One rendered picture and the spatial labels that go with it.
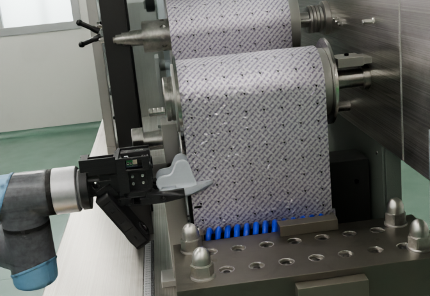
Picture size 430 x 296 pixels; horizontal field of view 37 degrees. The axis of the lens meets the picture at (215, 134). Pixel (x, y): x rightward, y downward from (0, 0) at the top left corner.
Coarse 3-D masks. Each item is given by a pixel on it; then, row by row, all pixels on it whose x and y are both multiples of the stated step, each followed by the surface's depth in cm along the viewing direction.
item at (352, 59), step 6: (342, 54) 111; (348, 54) 110; (354, 54) 110; (360, 54) 112; (336, 60) 108; (342, 60) 107; (348, 60) 108; (354, 60) 108; (360, 60) 108; (366, 60) 108; (342, 66) 108; (348, 66) 108
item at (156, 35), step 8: (144, 24) 128; (152, 24) 128; (160, 24) 128; (168, 24) 128; (144, 32) 127; (152, 32) 127; (160, 32) 128; (168, 32) 128; (144, 40) 128; (152, 40) 128; (160, 40) 128; (168, 40) 128; (144, 48) 129; (152, 48) 129; (160, 48) 129; (168, 48) 130
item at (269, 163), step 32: (192, 128) 104; (224, 128) 104; (256, 128) 105; (288, 128) 105; (320, 128) 106; (192, 160) 105; (224, 160) 106; (256, 160) 106; (288, 160) 107; (320, 160) 107; (224, 192) 107; (256, 192) 108; (288, 192) 108; (320, 192) 109
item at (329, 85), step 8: (320, 48) 109; (320, 56) 106; (328, 64) 105; (328, 72) 105; (328, 80) 105; (328, 88) 105; (176, 96) 103; (328, 96) 106; (176, 104) 103; (328, 104) 106; (176, 112) 104; (328, 112) 108
